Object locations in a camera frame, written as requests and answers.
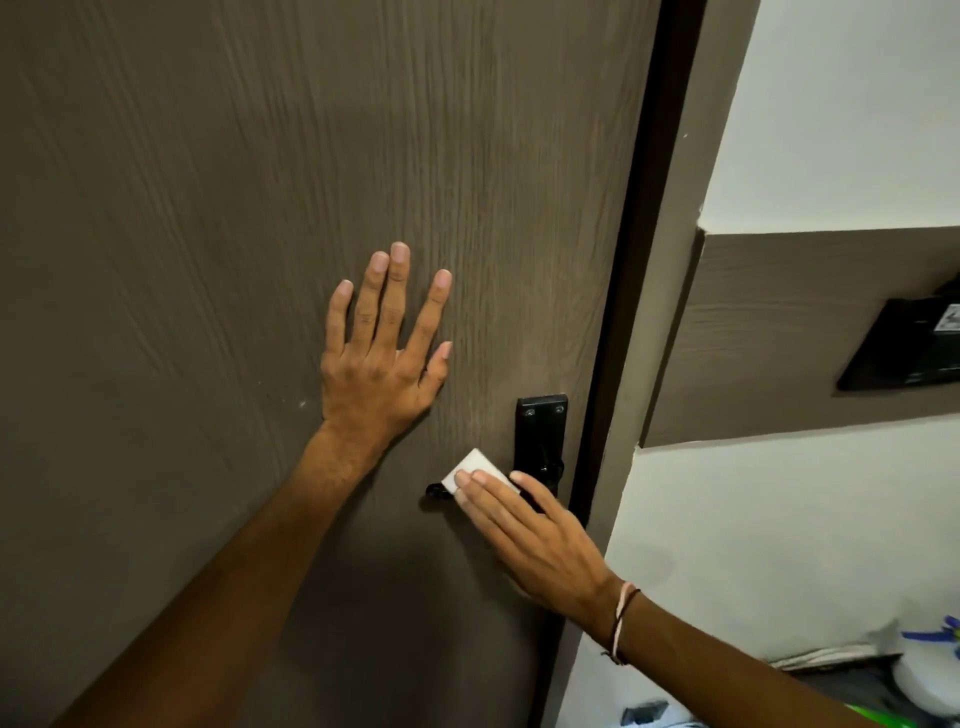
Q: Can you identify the person's left hand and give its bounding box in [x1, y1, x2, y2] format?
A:
[320, 241, 454, 453]

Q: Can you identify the person's right hand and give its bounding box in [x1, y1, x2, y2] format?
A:
[453, 469, 625, 633]

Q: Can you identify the white wiping cloth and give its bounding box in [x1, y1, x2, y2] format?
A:
[440, 447, 522, 497]

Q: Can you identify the person's left forearm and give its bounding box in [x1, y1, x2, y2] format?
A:
[48, 422, 395, 728]

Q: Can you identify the person's right forearm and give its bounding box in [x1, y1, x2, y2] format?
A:
[592, 581, 885, 728]

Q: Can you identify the black door lock plate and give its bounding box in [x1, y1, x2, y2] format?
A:
[514, 393, 570, 502]

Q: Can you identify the brown wooden door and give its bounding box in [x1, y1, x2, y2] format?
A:
[0, 0, 664, 728]

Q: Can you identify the small dark grey object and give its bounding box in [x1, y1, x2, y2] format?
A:
[620, 700, 671, 728]

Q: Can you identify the white folded cloth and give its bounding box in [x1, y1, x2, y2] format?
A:
[768, 642, 903, 672]

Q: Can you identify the green plastic object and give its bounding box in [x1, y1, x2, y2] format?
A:
[843, 702, 921, 728]

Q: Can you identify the blue plastic object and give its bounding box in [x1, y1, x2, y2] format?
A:
[901, 615, 960, 662]

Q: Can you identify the white round container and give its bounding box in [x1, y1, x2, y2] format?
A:
[891, 637, 960, 719]

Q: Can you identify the black door lever handle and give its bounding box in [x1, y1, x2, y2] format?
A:
[424, 469, 565, 514]

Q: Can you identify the thread wrist bracelet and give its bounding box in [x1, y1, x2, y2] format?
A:
[601, 581, 643, 668]

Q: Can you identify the brown wooden wall panel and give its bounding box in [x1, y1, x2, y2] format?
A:
[640, 226, 960, 450]

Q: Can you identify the grey door frame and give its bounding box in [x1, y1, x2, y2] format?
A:
[525, 0, 763, 728]

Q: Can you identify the black switch panel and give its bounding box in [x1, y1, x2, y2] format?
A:
[835, 275, 960, 393]

